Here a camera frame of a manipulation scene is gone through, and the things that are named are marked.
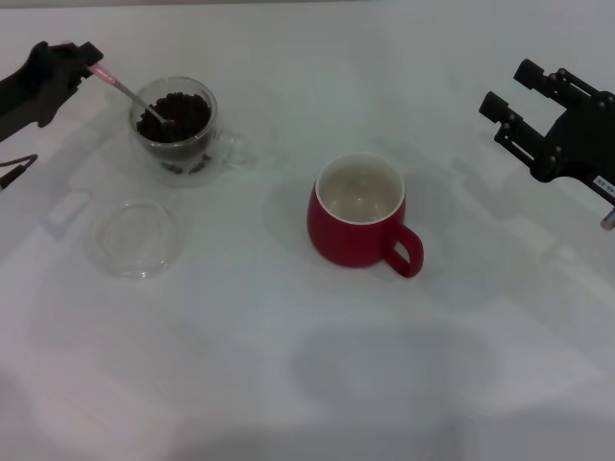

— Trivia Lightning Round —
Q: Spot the pink-handled metal spoon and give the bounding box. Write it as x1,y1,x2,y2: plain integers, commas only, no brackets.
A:
89,63,177,129

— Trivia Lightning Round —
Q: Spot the red ceramic mug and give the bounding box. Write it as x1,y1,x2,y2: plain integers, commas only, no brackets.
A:
306,152,426,279

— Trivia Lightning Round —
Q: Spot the dark cable with plug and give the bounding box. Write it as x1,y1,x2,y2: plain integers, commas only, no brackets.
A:
0,153,39,191

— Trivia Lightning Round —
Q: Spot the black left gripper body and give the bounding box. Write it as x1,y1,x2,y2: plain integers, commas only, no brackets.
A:
0,41,81,143

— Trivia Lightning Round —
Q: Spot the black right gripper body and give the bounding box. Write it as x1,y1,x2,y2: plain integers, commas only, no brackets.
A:
528,90,615,194

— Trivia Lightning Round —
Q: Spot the pile of dark coffee beans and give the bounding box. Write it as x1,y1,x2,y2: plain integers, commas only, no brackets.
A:
135,90,213,145

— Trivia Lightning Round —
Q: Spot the clear double-wall glass mug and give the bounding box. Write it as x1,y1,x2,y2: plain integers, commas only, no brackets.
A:
128,76,255,189

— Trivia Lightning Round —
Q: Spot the clear glass saucer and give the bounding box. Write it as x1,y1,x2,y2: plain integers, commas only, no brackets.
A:
90,200,186,283

